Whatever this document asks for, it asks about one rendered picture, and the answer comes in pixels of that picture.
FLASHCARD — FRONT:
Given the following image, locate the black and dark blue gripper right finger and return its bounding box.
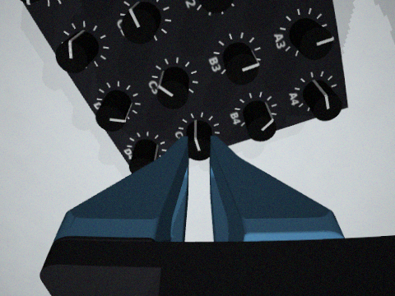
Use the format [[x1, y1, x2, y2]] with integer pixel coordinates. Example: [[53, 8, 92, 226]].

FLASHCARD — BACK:
[[209, 136, 345, 242]]

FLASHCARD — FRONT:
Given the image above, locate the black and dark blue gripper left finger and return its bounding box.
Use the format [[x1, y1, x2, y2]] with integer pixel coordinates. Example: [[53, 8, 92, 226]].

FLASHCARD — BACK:
[[53, 136, 189, 242]]

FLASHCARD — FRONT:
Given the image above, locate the black knob box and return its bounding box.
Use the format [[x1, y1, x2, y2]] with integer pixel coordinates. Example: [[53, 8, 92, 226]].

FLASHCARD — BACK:
[[21, 0, 348, 173]]

